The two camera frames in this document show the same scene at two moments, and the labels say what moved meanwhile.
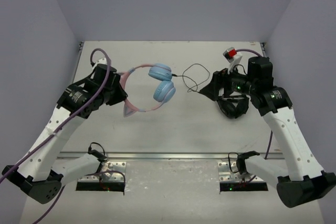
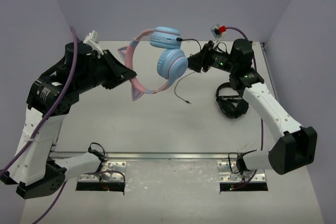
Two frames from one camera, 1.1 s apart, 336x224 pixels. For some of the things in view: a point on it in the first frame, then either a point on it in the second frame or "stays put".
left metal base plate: [110, 172] stays put
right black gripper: [219, 79] -> [202, 60]
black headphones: [234, 106] stays put
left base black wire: [100, 156] stays put
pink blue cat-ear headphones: [164, 89] -> [172, 62]
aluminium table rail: [163, 156] stays put
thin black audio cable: [196, 83] -> [180, 40]
